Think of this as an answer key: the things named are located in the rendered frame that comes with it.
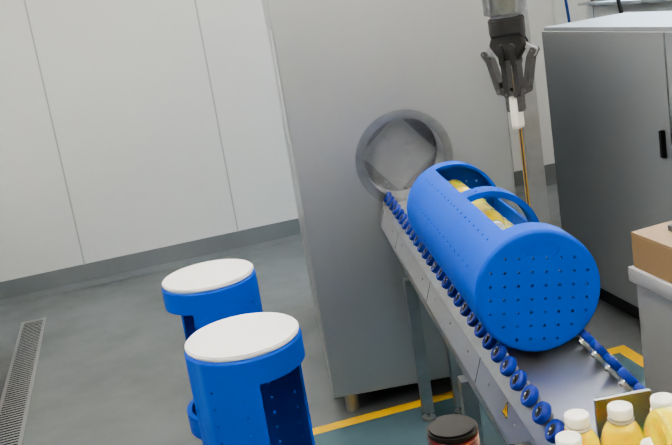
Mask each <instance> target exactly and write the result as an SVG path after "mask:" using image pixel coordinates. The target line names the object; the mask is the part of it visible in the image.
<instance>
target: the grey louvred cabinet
mask: <svg viewBox="0 0 672 445"><path fill-rule="evenodd" d="M542 41H543V51H544V61H545V71H546V81H547V90H548V100H549V110H550V120H551V129H552V139H553V149H554V159H555V169H556V178H557V188H558V198H559V208H560V217H561V227H562V229H563V230H564V231H566V232H568V233H569V234H570V235H572V236H573V237H575V238H576V239H577V240H579V241H580V242H581V243H582V244H583V245H584V246H585V247H586V248H587V249H588V250H589V252H590V253H591V255H592V256H593V258H594V260H595V262H596V265H597V267H598V271H599V275H600V296H599V299H601V300H603V301H605V302H607V303H609V304H610V305H612V306H614V307H616V308H618V309H620V310H622V311H623V312H625V313H627V314H629V315H631V316H633V317H634V318H636V319H638V320H640V317H639V305H638V293H637V284H635V283H633V282H631V281H629V272H628V267H629V266H633V265H634V261H633V250H632V238H631V232H633V231H636V230H640V229H643V228H647V227H650V226H654V225H657V224H661V223H664V222H668V221H671V220H672V11H651V12H626V13H620V14H614V15H609V16H603V17H597V18H592V19H586V20H581V21H575V22H569V23H564V24H558V25H552V26H547V27H544V31H542Z"/></svg>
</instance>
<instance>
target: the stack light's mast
mask: <svg viewBox="0 0 672 445"><path fill-rule="evenodd" d="M477 430H478V426H477V422H476V421H475V420H474V419H472V418H471V417H469V416H467V415H463V414H447V415H443V416H440V417H437V418H435V419H434V420H432V421H431V422H430V423H429V424H428V426H427V428H426V431H427V435H428V437H429V438H431V439H432V440H434V441H436V442H438V443H443V444H455V443H461V442H464V441H466V440H468V439H470V438H471V437H473V436H474V435H475V434H476V432H477Z"/></svg>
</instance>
